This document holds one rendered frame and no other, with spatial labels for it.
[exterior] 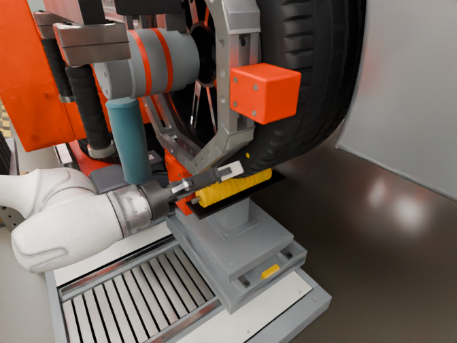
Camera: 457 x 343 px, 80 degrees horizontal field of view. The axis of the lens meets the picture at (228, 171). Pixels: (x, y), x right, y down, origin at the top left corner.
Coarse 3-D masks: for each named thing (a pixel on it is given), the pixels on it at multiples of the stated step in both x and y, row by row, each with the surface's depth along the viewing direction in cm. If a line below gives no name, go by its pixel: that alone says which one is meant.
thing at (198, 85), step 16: (192, 0) 66; (192, 16) 67; (208, 16) 62; (192, 32) 70; (208, 32) 64; (208, 48) 73; (208, 64) 75; (208, 80) 75; (176, 96) 90; (192, 96) 93; (208, 96) 73; (176, 112) 89; (192, 112) 84; (208, 112) 92; (192, 128) 86; (208, 128) 88
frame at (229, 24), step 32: (224, 0) 40; (224, 32) 42; (256, 32) 44; (224, 64) 45; (160, 96) 87; (224, 96) 48; (160, 128) 84; (224, 128) 51; (192, 160) 69; (224, 160) 66
